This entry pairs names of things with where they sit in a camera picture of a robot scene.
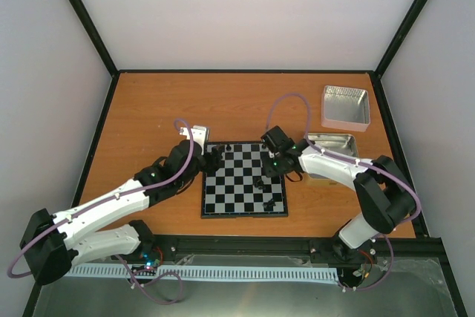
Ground small circuit board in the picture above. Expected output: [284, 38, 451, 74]
[137, 248, 164, 275]

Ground light blue cable duct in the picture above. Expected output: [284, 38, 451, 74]
[66, 264, 338, 284]

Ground black and silver chessboard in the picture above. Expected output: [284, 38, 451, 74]
[201, 141, 288, 218]

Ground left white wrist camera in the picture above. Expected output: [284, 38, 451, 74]
[179, 125, 209, 150]

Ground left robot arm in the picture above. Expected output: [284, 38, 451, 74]
[19, 140, 225, 286]

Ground black frame rail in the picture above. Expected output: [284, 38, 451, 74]
[155, 235, 446, 265]

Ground empty silver tin lid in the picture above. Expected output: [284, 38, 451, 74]
[321, 85, 370, 132]

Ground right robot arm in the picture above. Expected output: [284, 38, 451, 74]
[261, 126, 420, 253]

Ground silver tin with white pieces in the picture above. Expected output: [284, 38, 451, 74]
[299, 133, 363, 190]

